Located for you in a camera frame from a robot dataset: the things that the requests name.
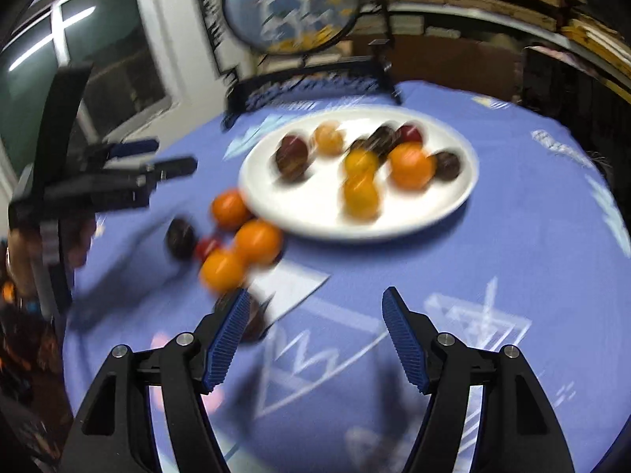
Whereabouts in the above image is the small red tomato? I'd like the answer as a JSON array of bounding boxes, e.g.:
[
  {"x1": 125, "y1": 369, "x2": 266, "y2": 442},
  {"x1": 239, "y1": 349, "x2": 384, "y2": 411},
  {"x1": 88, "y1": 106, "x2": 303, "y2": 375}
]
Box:
[{"x1": 194, "y1": 236, "x2": 222, "y2": 263}]

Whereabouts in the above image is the person's left forearm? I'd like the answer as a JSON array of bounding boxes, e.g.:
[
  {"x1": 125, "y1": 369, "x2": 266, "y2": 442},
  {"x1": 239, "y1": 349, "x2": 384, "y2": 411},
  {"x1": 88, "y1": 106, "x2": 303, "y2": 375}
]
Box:
[{"x1": 0, "y1": 236, "x2": 40, "y2": 306}]

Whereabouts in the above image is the blue patterned tablecloth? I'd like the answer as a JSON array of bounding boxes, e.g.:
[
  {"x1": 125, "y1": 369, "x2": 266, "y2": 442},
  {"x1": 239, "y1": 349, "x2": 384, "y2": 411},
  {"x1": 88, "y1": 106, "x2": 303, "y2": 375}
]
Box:
[{"x1": 62, "y1": 79, "x2": 631, "y2": 473}]

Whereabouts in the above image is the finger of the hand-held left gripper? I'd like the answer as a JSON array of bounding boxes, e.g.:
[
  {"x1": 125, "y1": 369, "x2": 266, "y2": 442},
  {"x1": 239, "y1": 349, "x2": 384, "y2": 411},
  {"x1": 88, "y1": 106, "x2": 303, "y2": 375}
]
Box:
[
  {"x1": 145, "y1": 156, "x2": 199, "y2": 183},
  {"x1": 106, "y1": 139, "x2": 159, "y2": 158}
]

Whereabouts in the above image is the white round plate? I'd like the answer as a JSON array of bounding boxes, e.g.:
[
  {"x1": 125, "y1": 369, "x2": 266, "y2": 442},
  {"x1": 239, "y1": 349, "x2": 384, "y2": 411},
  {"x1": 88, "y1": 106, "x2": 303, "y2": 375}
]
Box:
[{"x1": 238, "y1": 105, "x2": 480, "y2": 241}]

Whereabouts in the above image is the yellow round fruit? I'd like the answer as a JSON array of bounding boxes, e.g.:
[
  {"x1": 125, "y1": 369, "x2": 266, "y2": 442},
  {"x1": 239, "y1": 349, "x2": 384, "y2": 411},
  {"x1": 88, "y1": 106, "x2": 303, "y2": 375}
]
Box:
[{"x1": 342, "y1": 173, "x2": 382, "y2": 220}]

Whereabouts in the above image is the window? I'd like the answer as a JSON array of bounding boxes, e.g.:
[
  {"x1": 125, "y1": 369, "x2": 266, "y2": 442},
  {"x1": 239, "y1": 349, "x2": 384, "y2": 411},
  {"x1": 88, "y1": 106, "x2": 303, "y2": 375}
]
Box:
[{"x1": 0, "y1": 0, "x2": 173, "y2": 173}]

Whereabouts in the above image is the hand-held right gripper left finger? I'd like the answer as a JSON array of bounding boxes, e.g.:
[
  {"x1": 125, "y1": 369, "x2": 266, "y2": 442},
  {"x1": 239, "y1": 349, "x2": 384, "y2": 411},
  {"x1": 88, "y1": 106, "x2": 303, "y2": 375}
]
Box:
[{"x1": 59, "y1": 287, "x2": 252, "y2": 473}]

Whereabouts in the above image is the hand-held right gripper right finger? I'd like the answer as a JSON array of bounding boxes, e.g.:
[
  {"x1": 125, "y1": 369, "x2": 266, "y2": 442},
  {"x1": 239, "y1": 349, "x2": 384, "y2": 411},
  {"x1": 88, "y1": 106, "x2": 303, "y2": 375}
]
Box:
[{"x1": 382, "y1": 286, "x2": 575, "y2": 473}]

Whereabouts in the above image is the white metal shelf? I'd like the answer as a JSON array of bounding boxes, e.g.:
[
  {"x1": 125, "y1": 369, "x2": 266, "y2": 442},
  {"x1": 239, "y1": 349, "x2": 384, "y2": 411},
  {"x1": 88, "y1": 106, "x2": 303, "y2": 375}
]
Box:
[{"x1": 355, "y1": 0, "x2": 631, "y2": 104}]

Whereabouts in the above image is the round deer screen black stand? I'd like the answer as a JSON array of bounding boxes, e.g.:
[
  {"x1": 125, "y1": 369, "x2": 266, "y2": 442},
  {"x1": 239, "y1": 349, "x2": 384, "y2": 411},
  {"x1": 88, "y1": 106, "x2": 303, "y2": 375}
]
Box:
[{"x1": 190, "y1": 0, "x2": 405, "y2": 131}]

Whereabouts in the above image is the orange tangerine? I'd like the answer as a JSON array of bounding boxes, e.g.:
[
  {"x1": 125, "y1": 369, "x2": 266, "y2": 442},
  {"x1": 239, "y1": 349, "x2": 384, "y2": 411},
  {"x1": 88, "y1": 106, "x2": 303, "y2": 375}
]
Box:
[
  {"x1": 198, "y1": 249, "x2": 247, "y2": 292},
  {"x1": 234, "y1": 220, "x2": 284, "y2": 266},
  {"x1": 210, "y1": 190, "x2": 252, "y2": 230},
  {"x1": 313, "y1": 123, "x2": 345, "y2": 155},
  {"x1": 344, "y1": 149, "x2": 380, "y2": 178},
  {"x1": 388, "y1": 143, "x2": 437, "y2": 190}
]

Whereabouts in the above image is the dark red plum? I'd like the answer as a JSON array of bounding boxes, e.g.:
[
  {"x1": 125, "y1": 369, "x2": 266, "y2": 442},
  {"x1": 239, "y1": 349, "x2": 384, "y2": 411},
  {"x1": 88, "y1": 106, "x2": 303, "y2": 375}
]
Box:
[{"x1": 273, "y1": 133, "x2": 311, "y2": 185}]

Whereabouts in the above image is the person's left hand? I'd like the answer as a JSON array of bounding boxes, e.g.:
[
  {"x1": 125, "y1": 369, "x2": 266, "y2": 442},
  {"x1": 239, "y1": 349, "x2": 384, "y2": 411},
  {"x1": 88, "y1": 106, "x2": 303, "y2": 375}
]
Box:
[{"x1": 63, "y1": 214, "x2": 98, "y2": 271}]

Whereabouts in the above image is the person's dark patterned clothing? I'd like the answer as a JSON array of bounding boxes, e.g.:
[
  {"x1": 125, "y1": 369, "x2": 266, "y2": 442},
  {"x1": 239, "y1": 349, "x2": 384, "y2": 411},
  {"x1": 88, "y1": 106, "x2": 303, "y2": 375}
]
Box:
[{"x1": 0, "y1": 276, "x2": 75, "y2": 473}]

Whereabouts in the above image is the dark purple mangosteen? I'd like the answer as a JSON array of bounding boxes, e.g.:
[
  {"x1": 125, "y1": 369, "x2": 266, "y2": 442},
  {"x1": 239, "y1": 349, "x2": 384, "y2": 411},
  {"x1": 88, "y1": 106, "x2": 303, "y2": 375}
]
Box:
[
  {"x1": 214, "y1": 292, "x2": 271, "y2": 343},
  {"x1": 165, "y1": 217, "x2": 198, "y2": 260},
  {"x1": 351, "y1": 125, "x2": 401, "y2": 156},
  {"x1": 431, "y1": 150, "x2": 463, "y2": 182}
]

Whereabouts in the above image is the small red plum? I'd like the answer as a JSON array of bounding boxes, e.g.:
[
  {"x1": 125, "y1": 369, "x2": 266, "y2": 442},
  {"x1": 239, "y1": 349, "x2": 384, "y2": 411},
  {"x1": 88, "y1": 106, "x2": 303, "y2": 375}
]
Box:
[{"x1": 396, "y1": 124, "x2": 425, "y2": 146}]

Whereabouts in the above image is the brown board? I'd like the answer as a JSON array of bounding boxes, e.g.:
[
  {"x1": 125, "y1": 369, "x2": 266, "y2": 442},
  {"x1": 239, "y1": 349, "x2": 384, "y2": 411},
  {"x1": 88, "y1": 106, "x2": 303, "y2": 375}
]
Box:
[{"x1": 385, "y1": 34, "x2": 523, "y2": 104}]

